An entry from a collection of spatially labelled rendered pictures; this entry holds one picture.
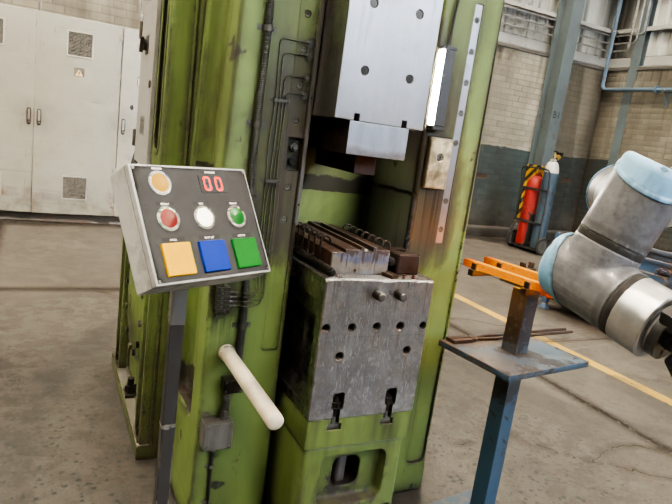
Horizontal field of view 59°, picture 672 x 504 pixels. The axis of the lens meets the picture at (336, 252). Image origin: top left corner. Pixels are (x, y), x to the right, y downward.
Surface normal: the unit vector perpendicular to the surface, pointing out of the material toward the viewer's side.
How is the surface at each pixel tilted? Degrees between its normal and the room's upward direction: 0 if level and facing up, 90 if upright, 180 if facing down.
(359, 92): 90
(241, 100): 90
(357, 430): 90
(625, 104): 90
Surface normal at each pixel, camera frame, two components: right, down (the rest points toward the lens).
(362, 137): 0.43, 0.24
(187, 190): 0.73, -0.29
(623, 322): -0.84, 0.10
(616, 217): -0.57, -0.02
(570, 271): -0.74, -0.19
